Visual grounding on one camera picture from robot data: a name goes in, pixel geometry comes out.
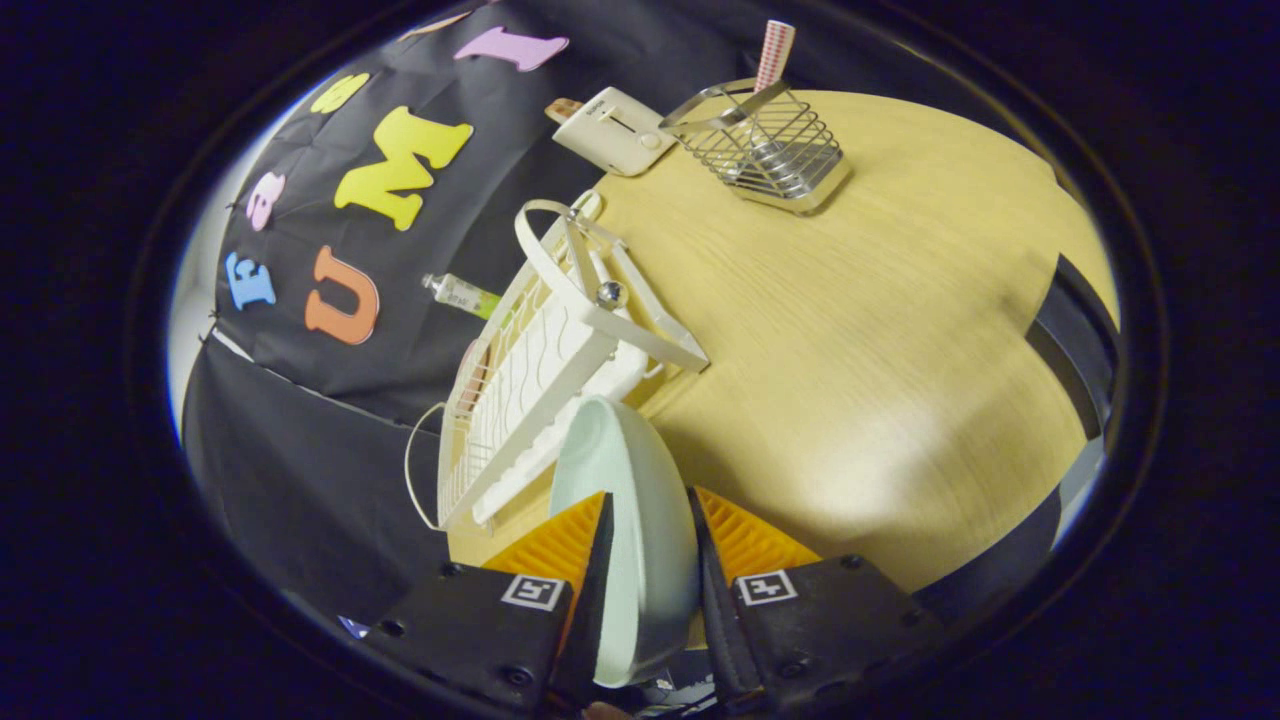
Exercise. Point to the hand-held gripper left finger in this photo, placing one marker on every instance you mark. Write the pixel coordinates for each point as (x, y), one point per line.
(598, 590)

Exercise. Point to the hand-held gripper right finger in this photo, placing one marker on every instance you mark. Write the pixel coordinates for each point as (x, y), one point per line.
(712, 590)

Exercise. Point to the pale green plate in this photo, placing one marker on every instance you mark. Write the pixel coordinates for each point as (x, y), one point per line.
(640, 530)

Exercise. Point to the white dish rack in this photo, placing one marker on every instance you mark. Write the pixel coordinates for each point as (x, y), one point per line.
(545, 360)

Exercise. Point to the clear bottle with green drink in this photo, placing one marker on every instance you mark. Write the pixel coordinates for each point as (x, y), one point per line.
(465, 295)

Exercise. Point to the white toaster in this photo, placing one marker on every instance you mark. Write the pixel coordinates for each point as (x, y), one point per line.
(615, 130)

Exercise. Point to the brown bread slice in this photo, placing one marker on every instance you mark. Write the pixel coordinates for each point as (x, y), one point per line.
(562, 109)

